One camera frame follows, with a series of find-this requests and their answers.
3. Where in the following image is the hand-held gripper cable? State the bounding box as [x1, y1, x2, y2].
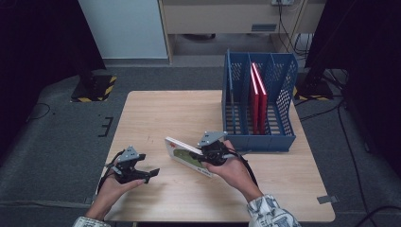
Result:
[235, 150, 259, 187]
[96, 150, 125, 195]

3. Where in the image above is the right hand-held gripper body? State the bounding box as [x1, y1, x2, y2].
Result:
[198, 131, 236, 166]

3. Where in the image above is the dark curtain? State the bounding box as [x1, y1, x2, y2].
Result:
[0, 0, 107, 159]
[304, 0, 401, 179]

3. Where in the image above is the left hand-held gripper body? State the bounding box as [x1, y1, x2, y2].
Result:
[107, 145, 148, 184]

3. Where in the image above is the blue plastic file rack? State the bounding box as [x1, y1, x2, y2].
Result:
[221, 48, 299, 153]

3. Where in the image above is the left hand-held gripper cable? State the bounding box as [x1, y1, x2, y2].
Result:
[96, 150, 125, 195]

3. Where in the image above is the wooden desk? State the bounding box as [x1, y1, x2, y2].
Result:
[157, 0, 327, 65]

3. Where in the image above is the black cable bundle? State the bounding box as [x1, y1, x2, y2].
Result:
[276, 0, 314, 60]

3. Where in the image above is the person's right hand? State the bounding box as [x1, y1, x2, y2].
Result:
[201, 140, 265, 203]

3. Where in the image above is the white book with green leaf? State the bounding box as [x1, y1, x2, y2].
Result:
[164, 135, 216, 179]

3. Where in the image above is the person's left hand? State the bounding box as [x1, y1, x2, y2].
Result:
[96, 174, 146, 210]

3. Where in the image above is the right hand-held gripper cable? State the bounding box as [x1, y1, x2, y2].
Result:
[235, 150, 259, 187]

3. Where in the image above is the black stand with striped base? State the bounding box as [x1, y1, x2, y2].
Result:
[69, 56, 117, 103]
[292, 0, 348, 102]

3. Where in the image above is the white cabinet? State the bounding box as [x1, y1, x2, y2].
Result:
[78, 0, 168, 60]

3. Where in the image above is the red illustrated book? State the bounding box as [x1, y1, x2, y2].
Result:
[249, 65, 261, 135]
[252, 61, 269, 136]

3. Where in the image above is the long black floor cable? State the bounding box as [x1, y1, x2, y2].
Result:
[299, 99, 371, 227]

